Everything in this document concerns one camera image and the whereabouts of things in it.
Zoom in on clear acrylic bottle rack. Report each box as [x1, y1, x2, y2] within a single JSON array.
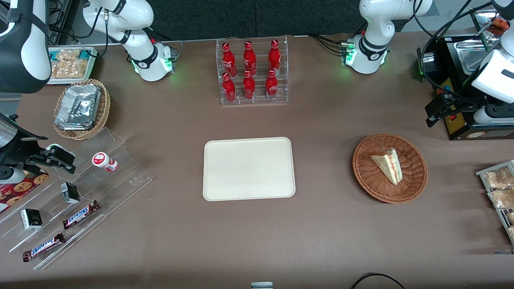
[[216, 36, 289, 106]]

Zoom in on red and white yogurt bottle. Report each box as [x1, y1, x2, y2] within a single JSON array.
[[92, 152, 118, 172]]

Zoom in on white tray with snack bags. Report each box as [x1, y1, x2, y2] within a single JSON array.
[[47, 46, 98, 85]]

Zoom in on light tan wicker basket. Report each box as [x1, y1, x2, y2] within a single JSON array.
[[53, 79, 111, 140]]

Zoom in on brown round wicker basket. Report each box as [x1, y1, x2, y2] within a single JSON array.
[[353, 133, 428, 204]]

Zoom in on small black carton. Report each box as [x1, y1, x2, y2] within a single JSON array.
[[20, 208, 43, 230], [61, 182, 80, 204]]

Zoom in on triangle sandwich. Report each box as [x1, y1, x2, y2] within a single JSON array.
[[370, 148, 403, 186]]

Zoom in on clear bag of snacks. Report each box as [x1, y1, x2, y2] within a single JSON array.
[[487, 188, 514, 209], [484, 168, 514, 189]]

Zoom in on aluminium foil container stack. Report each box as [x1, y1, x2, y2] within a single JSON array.
[[55, 83, 102, 131]]

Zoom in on black food warmer machine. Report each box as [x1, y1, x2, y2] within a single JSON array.
[[416, 8, 514, 141]]

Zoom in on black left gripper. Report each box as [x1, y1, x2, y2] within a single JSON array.
[[426, 95, 483, 128]]

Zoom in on black base cable bundle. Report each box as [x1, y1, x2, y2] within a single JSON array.
[[308, 34, 355, 55]]

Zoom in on red cookie box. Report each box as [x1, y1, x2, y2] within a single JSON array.
[[0, 171, 49, 214]]

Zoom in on Snickers chocolate bar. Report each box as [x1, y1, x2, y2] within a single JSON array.
[[62, 200, 101, 230], [22, 232, 65, 263]]

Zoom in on clear acrylic stepped display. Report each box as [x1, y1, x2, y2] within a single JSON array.
[[0, 128, 153, 271]]

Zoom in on red cola bottle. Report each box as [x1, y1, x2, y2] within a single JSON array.
[[265, 69, 279, 100], [222, 72, 237, 103], [243, 71, 256, 101], [222, 42, 237, 77], [268, 39, 281, 75], [243, 41, 257, 77]]

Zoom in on beige plastic serving tray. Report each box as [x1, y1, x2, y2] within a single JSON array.
[[203, 137, 296, 201]]

